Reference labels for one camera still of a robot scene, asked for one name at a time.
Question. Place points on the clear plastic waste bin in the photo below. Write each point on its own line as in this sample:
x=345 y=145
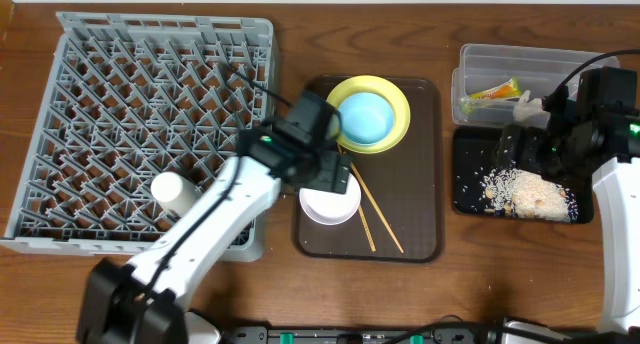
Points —
x=484 y=66

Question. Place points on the dark brown serving tray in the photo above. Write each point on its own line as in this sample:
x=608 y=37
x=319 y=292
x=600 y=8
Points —
x=407 y=183

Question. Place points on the light blue bowl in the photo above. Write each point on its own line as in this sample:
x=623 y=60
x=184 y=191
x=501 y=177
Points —
x=367 y=118

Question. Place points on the wooden chopstick left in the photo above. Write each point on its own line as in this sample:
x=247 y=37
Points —
x=360 y=208

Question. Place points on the black waste tray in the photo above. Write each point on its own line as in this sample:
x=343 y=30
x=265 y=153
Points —
x=481 y=143

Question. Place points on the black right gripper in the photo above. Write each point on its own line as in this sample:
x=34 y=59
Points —
x=513 y=147

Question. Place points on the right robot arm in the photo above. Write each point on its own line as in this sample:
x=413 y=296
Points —
x=616 y=186

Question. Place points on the white tissue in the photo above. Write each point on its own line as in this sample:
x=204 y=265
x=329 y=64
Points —
x=528 y=110

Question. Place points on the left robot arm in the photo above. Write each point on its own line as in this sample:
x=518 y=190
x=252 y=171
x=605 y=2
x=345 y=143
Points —
x=148 y=300

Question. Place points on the green orange snack wrapper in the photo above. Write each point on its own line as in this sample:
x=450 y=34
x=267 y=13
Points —
x=507 y=90

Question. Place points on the pink white bowl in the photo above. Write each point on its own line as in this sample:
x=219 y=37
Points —
x=328 y=208

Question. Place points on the yellow round plate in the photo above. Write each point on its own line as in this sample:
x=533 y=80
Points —
x=381 y=87

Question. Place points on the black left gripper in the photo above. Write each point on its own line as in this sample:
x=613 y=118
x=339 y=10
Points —
x=330 y=173

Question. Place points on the rice and nutshell pile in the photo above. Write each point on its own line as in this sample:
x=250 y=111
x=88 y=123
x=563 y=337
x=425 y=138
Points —
x=480 y=189

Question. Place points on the grey dishwasher rack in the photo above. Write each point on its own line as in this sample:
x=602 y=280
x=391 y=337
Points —
x=128 y=97

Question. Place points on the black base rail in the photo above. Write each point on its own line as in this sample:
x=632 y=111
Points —
x=263 y=335

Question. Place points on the white cup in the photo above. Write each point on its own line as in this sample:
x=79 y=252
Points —
x=174 y=193

